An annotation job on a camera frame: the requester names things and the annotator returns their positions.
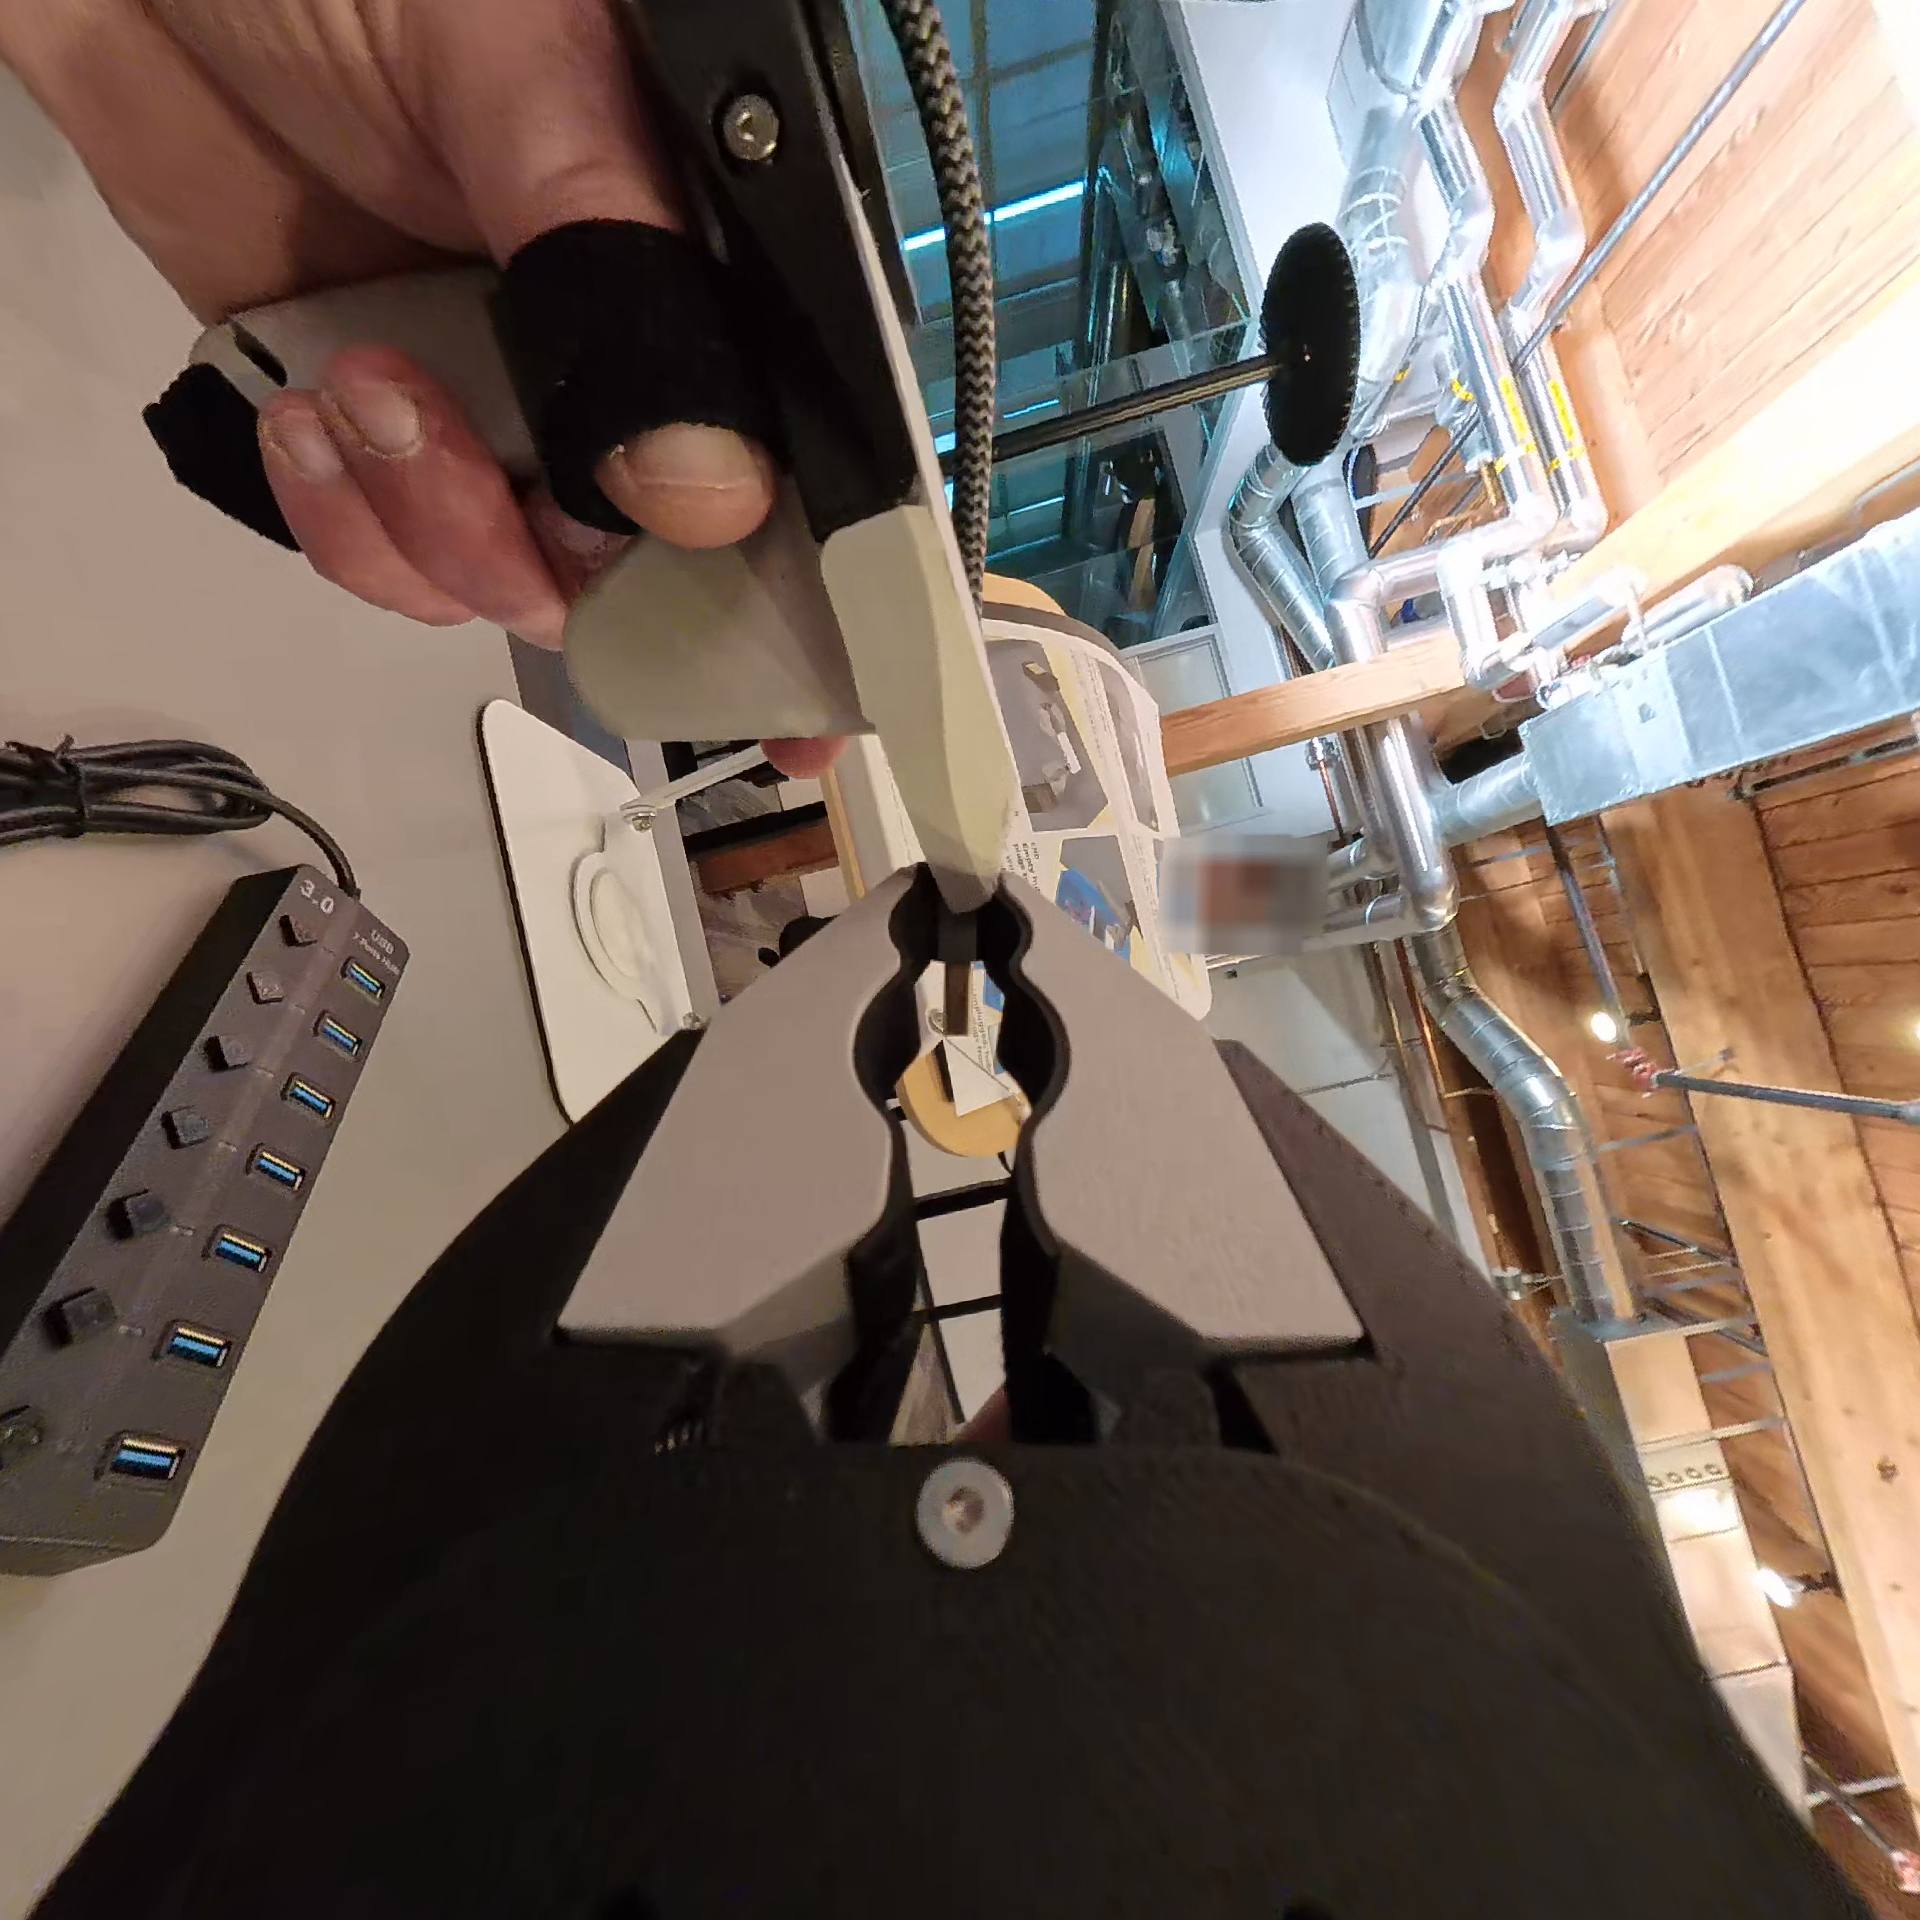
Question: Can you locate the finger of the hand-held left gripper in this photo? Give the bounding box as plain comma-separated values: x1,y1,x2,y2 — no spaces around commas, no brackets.
816,508,1022,921

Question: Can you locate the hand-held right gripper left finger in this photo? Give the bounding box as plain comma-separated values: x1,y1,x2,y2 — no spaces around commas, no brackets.
560,867,918,1441

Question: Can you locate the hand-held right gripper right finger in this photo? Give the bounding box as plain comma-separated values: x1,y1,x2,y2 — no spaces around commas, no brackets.
986,875,1367,1441

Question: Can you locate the braided usb cable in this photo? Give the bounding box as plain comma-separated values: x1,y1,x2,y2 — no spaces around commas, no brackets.
875,0,1007,1043

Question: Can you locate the black usb hub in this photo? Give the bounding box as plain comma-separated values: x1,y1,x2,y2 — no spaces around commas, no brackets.
0,864,415,1580

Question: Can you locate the black hub cable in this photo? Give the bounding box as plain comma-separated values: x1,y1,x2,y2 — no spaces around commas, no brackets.
0,735,364,896

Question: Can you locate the person's left hand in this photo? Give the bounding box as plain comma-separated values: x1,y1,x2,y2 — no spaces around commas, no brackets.
0,0,856,780

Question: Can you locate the instruction sheet on board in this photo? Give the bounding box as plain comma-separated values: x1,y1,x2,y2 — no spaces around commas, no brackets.
816,579,1219,1157

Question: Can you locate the white stand base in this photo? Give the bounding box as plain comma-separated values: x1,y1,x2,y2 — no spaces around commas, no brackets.
476,700,727,1127

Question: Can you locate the black pole with disc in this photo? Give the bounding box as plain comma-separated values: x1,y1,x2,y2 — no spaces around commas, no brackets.
990,228,1360,471

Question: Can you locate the silver round duct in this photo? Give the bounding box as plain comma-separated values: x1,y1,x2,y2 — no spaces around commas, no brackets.
1221,0,1648,1341

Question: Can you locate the silver rectangular duct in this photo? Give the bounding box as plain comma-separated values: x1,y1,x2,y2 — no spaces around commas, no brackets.
1522,508,1920,836

